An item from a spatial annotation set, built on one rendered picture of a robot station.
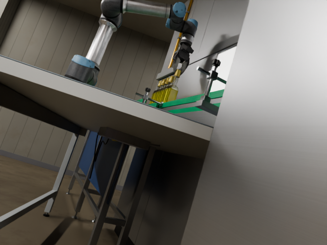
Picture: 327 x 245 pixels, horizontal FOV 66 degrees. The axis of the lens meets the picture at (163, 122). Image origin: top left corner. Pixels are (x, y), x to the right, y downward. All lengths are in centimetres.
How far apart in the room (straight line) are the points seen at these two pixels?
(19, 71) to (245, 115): 48
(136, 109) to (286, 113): 31
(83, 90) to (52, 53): 430
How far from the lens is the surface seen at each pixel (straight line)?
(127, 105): 57
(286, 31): 56
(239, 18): 157
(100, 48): 159
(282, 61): 52
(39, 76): 62
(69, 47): 486
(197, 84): 154
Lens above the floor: 63
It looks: 9 degrees up
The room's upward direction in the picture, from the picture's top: 18 degrees clockwise
